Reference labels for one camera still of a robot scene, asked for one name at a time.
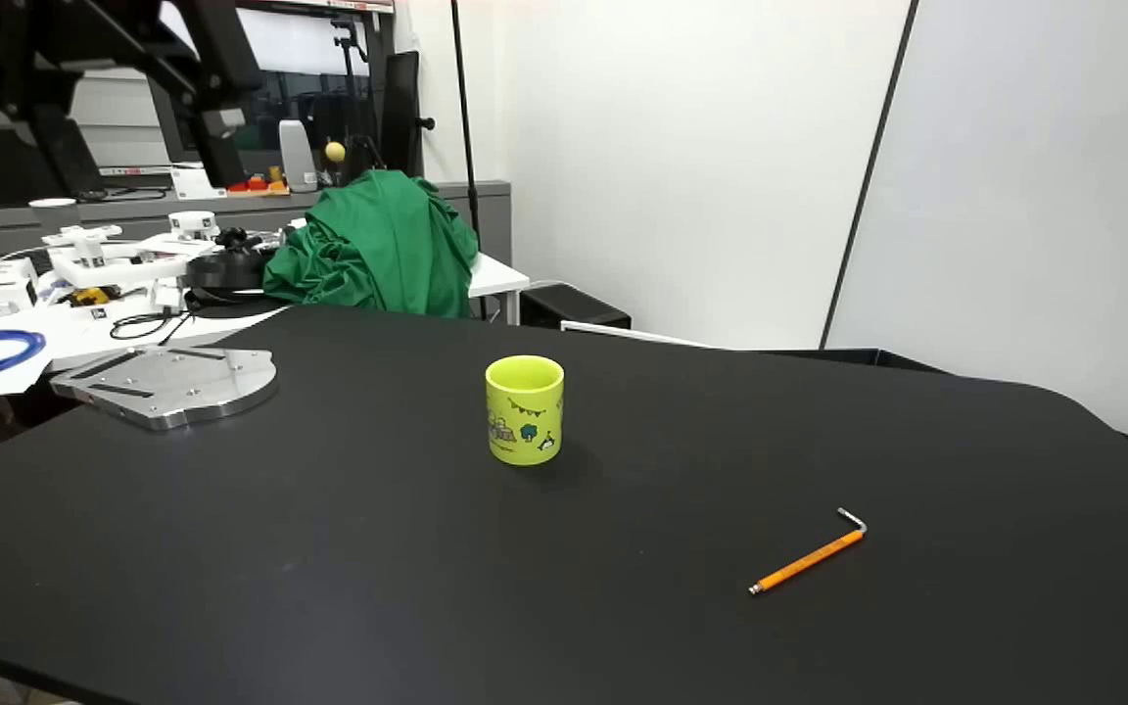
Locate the green cloth pile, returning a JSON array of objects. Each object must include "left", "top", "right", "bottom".
[{"left": 264, "top": 168, "right": 480, "bottom": 315}]

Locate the silver metal mounting plate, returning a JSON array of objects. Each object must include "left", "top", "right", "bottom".
[{"left": 53, "top": 344, "right": 277, "bottom": 433}]

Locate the black tripod pole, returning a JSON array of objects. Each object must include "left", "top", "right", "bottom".
[{"left": 446, "top": 0, "right": 482, "bottom": 240}]

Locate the yellow-green mug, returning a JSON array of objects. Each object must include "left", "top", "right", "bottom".
[{"left": 488, "top": 351, "right": 566, "bottom": 471}]

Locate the black diagonal pole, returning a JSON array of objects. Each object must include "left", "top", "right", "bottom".
[{"left": 817, "top": 0, "right": 921, "bottom": 349}]

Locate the white side table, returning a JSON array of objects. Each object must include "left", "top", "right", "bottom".
[{"left": 0, "top": 223, "right": 531, "bottom": 395}]

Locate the computer monitor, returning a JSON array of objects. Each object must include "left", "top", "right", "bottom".
[{"left": 66, "top": 0, "right": 400, "bottom": 186}]

